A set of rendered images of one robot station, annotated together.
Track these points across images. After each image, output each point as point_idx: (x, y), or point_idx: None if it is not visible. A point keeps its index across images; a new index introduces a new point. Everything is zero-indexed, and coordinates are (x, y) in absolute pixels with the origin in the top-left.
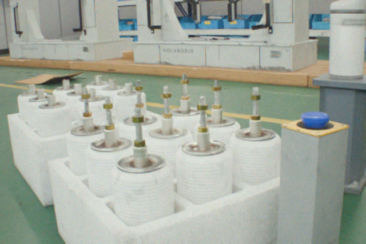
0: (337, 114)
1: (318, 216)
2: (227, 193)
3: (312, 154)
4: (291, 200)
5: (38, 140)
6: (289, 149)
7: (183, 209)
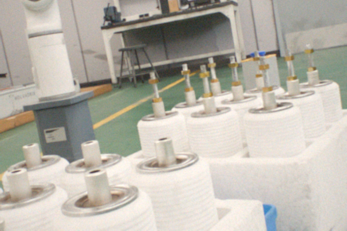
0: (86, 126)
1: None
2: None
3: (276, 65)
4: None
5: (250, 202)
6: (270, 68)
7: None
